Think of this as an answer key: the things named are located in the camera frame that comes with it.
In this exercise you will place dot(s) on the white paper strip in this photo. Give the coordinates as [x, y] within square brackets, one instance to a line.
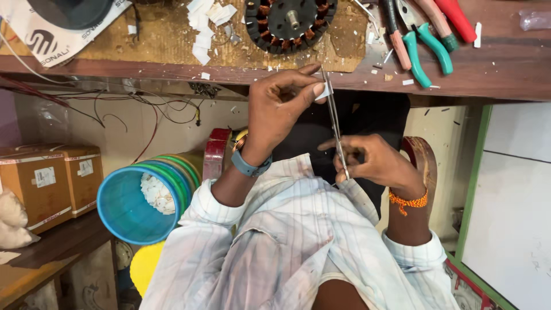
[477, 35]

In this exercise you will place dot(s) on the pile of white paper scraps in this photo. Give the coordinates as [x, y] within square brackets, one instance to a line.
[204, 26]

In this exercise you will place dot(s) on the brown cardboard sheet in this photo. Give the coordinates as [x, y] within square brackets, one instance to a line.
[168, 38]

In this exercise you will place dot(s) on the blue-grey wristwatch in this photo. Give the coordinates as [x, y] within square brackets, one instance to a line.
[249, 165]

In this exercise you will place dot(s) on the white cloth bundle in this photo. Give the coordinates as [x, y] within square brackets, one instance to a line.
[13, 224]

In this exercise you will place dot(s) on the brown cardboard box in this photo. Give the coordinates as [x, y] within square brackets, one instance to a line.
[36, 189]
[84, 176]

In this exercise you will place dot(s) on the clear plastic bag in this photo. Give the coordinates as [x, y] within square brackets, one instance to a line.
[535, 19]

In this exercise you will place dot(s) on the small white paper piece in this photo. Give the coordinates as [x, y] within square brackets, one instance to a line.
[323, 92]

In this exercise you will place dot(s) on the yellow plastic lid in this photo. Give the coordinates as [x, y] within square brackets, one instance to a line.
[145, 267]

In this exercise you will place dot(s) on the copper wrist bangle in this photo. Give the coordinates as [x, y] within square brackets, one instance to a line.
[239, 141]

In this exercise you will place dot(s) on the stack of coloured plastic tubs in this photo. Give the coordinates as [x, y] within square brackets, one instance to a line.
[125, 206]

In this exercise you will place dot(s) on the person's right hand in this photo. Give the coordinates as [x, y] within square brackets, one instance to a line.
[379, 165]

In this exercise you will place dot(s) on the black round object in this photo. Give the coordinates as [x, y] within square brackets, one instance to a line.
[71, 10]

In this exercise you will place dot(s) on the person's left hand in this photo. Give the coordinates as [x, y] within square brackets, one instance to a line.
[267, 120]

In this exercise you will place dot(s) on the black motor stator copper windings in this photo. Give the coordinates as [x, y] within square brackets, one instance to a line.
[290, 23]

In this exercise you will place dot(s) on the pink tool with green cap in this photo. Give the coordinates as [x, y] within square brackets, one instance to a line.
[439, 26]

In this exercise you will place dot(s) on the white striped shirt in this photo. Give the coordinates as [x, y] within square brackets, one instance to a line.
[280, 245]

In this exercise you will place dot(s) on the wooden side shelf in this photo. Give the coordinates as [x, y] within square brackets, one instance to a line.
[47, 254]

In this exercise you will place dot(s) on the black trousers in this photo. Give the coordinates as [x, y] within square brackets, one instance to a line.
[361, 129]

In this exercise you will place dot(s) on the thin steel scissors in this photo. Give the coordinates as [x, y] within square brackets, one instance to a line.
[335, 125]

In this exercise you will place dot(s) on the white board green frame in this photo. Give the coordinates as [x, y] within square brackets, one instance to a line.
[508, 202]

